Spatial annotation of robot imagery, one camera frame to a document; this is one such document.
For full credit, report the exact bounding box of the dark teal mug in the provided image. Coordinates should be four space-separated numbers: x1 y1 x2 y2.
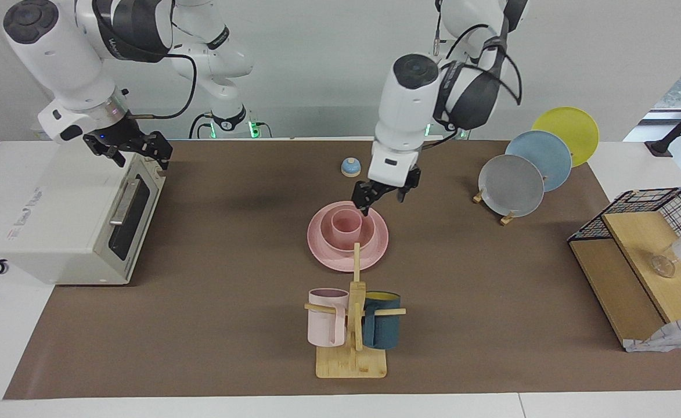
362 291 401 350

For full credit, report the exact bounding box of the marbled white sheet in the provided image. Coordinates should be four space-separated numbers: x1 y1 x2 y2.
625 316 681 353

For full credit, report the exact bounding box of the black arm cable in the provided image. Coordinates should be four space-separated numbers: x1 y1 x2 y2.
433 0 524 152
91 0 197 120

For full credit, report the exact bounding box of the wire and wood shelf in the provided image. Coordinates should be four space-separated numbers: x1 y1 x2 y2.
568 187 681 353

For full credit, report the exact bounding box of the pink plastic cup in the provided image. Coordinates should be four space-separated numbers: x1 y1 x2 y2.
332 210 362 244

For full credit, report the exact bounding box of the clear drinking glass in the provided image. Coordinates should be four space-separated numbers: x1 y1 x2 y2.
650 254 678 278

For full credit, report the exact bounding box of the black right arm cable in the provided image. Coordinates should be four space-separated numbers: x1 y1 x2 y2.
91 0 197 120

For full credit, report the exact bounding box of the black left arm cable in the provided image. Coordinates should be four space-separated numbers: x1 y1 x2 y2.
433 0 524 152

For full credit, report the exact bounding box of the grey plate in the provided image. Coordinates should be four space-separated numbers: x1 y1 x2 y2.
478 154 545 218

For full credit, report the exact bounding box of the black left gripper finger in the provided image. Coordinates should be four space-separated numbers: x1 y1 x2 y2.
398 168 421 203
353 181 377 217

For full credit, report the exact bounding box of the pink mug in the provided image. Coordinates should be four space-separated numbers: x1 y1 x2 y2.
308 288 349 348

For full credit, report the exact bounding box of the brown table mat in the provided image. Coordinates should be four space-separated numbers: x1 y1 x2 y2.
3 139 681 400

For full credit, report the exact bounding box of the pink speckled plate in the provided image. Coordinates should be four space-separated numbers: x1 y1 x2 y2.
307 201 389 272

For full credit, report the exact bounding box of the light blue plate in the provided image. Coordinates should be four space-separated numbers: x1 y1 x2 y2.
505 130 573 193

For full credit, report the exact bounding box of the beige toaster oven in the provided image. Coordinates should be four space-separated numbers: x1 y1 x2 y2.
5 142 167 286

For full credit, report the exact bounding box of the yellow plate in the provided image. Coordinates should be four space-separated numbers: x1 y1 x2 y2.
532 107 600 168

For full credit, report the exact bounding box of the wooden mug tree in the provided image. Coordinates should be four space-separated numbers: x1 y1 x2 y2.
304 243 406 379

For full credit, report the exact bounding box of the pink bowl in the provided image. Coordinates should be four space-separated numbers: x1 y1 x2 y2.
319 203 376 254

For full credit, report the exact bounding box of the wooden plate rack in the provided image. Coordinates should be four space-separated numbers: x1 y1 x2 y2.
473 189 518 226

